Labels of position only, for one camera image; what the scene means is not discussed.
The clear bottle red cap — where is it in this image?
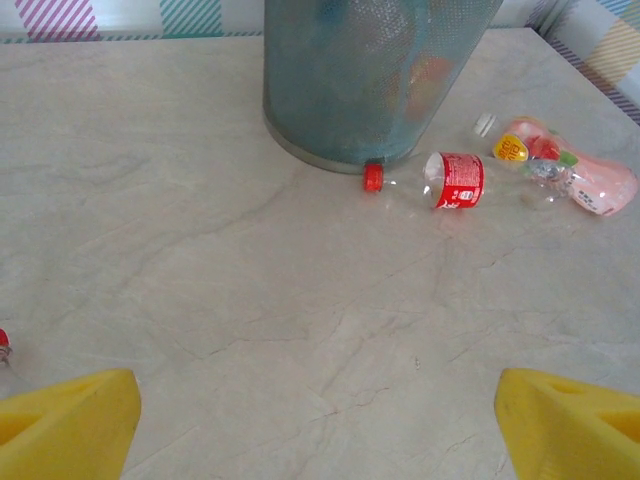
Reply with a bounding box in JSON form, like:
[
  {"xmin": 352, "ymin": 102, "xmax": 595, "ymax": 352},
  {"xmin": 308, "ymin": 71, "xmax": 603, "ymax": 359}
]
[{"xmin": 0, "ymin": 327, "xmax": 31, "ymax": 397}]

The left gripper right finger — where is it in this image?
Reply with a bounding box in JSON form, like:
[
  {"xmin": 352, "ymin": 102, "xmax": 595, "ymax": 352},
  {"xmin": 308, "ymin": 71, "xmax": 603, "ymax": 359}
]
[{"xmin": 494, "ymin": 367, "xmax": 640, "ymax": 480}]

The clear bottle red label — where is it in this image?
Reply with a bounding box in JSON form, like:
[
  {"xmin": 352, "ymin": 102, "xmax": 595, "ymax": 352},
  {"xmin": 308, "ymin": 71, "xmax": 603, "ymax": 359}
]
[{"xmin": 362, "ymin": 151, "xmax": 581, "ymax": 214}]

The pink drink bottle white cap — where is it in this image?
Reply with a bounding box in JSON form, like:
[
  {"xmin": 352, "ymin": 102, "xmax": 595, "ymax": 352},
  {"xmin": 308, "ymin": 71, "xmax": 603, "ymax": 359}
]
[{"xmin": 472, "ymin": 112, "xmax": 640, "ymax": 218}]

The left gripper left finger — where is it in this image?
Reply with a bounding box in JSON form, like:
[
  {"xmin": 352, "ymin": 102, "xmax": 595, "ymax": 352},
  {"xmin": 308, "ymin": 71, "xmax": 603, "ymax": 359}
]
[{"xmin": 0, "ymin": 368, "xmax": 143, "ymax": 480}]

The metal mesh waste bin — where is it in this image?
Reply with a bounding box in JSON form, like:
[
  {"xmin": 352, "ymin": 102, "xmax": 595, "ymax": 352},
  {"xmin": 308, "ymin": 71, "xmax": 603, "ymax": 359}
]
[{"xmin": 262, "ymin": 0, "xmax": 504, "ymax": 175}]

